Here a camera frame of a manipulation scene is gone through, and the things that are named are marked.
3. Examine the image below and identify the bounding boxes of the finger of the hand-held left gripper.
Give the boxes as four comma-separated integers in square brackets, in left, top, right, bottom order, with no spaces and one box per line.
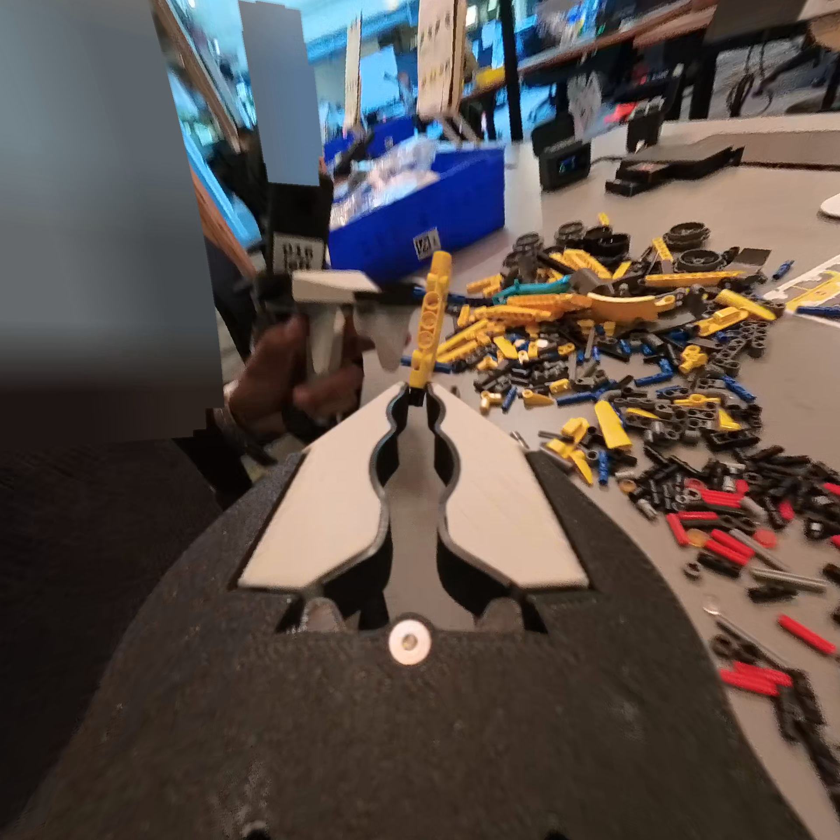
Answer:
[292,271,427,307]

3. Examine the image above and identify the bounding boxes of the blue storage bin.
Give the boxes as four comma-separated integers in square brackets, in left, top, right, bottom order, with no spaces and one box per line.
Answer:
[328,144,506,283]

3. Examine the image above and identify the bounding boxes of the person's left hand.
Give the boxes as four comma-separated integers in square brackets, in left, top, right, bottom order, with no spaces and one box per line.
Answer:
[228,316,366,439]

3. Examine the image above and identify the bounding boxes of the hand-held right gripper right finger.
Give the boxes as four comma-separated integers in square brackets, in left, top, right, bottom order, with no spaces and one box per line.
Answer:
[425,384,590,593]

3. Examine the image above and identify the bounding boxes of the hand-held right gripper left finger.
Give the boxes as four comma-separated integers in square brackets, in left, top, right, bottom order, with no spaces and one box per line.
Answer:
[236,382,408,595]

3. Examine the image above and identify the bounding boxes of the pile of black red pins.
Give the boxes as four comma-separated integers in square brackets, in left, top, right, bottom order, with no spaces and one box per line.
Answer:
[620,446,840,782]

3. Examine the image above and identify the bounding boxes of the yellow wing piece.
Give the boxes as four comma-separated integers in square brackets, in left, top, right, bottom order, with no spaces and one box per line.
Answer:
[545,419,592,460]

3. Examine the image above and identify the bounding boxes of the dark grey desk divider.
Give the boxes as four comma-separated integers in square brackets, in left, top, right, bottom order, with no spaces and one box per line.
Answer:
[702,0,840,46]

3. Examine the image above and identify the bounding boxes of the yellow black sticker sheet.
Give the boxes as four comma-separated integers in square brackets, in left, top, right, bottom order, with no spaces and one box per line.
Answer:
[764,252,840,317]

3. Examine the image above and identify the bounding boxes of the white sign board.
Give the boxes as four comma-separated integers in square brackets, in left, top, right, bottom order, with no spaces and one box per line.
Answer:
[344,13,364,129]
[416,0,468,122]

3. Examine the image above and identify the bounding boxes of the black flat charger box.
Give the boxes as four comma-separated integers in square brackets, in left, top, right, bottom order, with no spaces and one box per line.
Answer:
[604,144,746,198]

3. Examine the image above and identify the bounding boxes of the yellow brick assembly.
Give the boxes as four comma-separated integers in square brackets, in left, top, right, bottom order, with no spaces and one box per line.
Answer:
[408,251,454,392]

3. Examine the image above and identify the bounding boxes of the background wooden desk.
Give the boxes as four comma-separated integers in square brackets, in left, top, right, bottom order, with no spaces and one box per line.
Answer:
[518,0,719,74]

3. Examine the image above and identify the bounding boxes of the clear plastic bag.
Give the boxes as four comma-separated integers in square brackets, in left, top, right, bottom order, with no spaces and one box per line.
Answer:
[331,141,441,217]

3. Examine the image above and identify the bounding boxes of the pile of mixed toy bricks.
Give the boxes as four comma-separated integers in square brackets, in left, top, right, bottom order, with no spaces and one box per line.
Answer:
[400,213,785,487]

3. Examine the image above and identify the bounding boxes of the black pole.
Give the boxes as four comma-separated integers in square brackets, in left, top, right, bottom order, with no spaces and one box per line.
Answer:
[499,0,525,142]

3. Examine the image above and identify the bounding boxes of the small black device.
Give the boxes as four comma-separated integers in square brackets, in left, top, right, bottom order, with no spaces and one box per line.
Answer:
[626,98,664,153]

